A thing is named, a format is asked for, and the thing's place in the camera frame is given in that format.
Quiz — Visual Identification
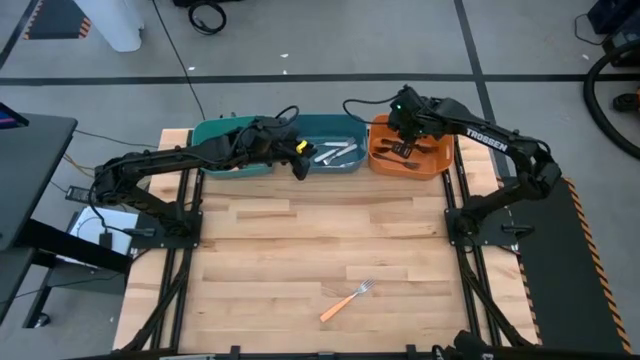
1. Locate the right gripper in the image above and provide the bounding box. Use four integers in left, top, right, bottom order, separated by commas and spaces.
391, 117, 441, 159

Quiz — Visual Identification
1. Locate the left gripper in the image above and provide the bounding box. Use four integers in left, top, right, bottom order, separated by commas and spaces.
244, 117, 314, 182

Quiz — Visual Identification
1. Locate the orange-handled fork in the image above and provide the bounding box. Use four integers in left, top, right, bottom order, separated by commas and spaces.
319, 277, 377, 324

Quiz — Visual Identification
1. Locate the orange plastic bin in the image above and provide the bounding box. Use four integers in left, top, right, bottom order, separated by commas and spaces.
368, 113, 455, 181

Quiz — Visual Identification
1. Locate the dark blue plastic bin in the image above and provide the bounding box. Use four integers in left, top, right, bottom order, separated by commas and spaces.
283, 113, 369, 175

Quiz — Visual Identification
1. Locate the teal green plastic bin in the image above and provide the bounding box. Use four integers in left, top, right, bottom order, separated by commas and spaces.
192, 115, 276, 180

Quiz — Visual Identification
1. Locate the white paper sheet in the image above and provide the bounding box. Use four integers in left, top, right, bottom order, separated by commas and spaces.
67, 206, 140, 266

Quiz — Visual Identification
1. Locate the large black striped-edge mat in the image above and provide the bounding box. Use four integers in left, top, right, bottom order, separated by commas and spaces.
499, 175, 635, 355

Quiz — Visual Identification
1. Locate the small black floor object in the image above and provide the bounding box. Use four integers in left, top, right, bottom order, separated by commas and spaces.
612, 92, 640, 114

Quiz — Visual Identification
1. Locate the black equipment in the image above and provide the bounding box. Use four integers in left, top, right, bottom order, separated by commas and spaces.
587, 0, 640, 69

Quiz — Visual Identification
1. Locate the black desk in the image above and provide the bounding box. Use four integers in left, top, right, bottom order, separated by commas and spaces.
0, 112, 134, 331

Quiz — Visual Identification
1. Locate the small black striped-edge mat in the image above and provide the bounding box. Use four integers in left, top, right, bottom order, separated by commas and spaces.
22, 0, 94, 41

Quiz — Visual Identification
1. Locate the black monitor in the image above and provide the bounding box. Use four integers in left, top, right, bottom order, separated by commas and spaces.
0, 101, 30, 131

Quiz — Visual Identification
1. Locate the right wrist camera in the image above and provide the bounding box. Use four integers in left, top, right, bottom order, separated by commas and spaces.
388, 84, 426, 121

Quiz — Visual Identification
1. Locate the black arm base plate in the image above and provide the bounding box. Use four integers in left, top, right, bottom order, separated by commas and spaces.
444, 207, 521, 248
130, 209, 204, 250

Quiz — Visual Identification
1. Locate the thin black hanging cable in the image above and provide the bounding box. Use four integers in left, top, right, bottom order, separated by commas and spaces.
151, 0, 207, 122

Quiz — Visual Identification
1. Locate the coiled black cable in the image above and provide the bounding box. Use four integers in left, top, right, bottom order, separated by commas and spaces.
187, 0, 229, 36

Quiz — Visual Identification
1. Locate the black table frame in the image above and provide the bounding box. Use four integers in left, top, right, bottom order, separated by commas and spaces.
113, 127, 539, 360

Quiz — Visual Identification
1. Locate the thick black hose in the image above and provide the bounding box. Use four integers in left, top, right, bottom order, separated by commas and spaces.
582, 39, 640, 161

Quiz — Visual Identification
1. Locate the yellow floor cable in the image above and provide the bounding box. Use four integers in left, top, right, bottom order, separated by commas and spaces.
61, 151, 99, 181

